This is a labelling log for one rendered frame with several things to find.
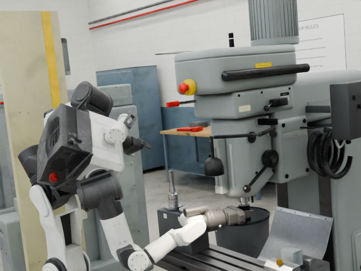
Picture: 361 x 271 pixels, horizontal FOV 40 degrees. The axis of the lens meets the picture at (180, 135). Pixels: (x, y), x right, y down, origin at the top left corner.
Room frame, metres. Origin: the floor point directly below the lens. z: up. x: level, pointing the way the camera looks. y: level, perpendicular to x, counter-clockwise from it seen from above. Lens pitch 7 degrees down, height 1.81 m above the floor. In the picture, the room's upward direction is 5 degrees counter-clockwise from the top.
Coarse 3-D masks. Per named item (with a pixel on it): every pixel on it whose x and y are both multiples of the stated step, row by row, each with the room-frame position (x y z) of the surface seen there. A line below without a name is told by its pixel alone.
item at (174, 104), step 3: (195, 99) 1.95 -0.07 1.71; (168, 102) 1.87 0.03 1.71; (171, 102) 1.87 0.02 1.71; (174, 102) 1.88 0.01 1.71; (177, 102) 1.88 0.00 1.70; (180, 102) 1.90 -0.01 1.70; (183, 102) 1.91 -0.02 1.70; (186, 102) 1.92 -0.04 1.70; (189, 102) 1.92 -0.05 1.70; (192, 102) 1.94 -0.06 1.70; (195, 102) 1.95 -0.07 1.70; (168, 105) 1.86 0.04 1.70; (171, 105) 1.87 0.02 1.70; (174, 105) 1.88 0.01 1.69; (177, 105) 1.89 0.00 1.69
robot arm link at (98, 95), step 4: (96, 88) 2.02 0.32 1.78; (96, 92) 2.00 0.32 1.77; (100, 92) 2.02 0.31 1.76; (104, 92) 2.06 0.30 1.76; (92, 96) 1.98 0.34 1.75; (96, 96) 1.99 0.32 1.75; (100, 96) 2.01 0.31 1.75; (104, 96) 2.03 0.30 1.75; (108, 96) 2.06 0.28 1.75; (92, 100) 1.98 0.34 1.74; (96, 100) 2.00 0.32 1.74; (100, 100) 2.01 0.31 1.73; (104, 100) 2.03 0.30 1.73; (108, 100) 2.05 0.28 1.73; (92, 104) 2.00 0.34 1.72; (96, 104) 2.01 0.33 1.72; (100, 104) 2.02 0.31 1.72; (104, 104) 2.03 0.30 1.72; (108, 104) 2.05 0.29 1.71; (100, 108) 2.03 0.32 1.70; (104, 108) 2.04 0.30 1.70
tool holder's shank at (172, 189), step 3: (168, 171) 2.32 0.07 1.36; (171, 171) 2.31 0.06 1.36; (168, 174) 2.32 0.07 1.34; (171, 174) 2.31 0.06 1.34; (171, 177) 2.31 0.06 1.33; (171, 180) 2.31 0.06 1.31; (171, 183) 2.31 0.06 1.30; (171, 186) 2.31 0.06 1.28; (174, 186) 2.32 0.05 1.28; (171, 189) 2.31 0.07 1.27; (174, 189) 2.31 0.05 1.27; (171, 192) 2.31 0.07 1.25; (174, 192) 2.32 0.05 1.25
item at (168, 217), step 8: (168, 208) 2.29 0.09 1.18; (176, 208) 2.28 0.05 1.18; (160, 216) 2.31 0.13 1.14; (168, 216) 2.27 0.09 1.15; (176, 216) 2.23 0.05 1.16; (160, 224) 2.31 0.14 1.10; (168, 224) 2.27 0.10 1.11; (176, 224) 2.23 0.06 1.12; (160, 232) 2.32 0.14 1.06; (200, 240) 2.21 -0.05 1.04; (208, 240) 2.25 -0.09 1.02; (176, 248) 2.24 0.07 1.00; (184, 248) 2.20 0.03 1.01; (192, 248) 2.17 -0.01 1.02; (200, 248) 2.21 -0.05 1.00
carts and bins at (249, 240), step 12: (252, 216) 4.10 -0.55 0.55; (264, 216) 4.00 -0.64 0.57; (228, 228) 3.73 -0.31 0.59; (240, 228) 3.69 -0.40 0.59; (252, 228) 3.70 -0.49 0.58; (264, 228) 3.76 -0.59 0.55; (216, 240) 3.88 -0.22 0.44; (228, 240) 3.74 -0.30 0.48; (240, 240) 3.70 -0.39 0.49; (252, 240) 3.70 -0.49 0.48; (264, 240) 3.77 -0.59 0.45; (240, 252) 3.71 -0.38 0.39; (252, 252) 3.71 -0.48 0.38
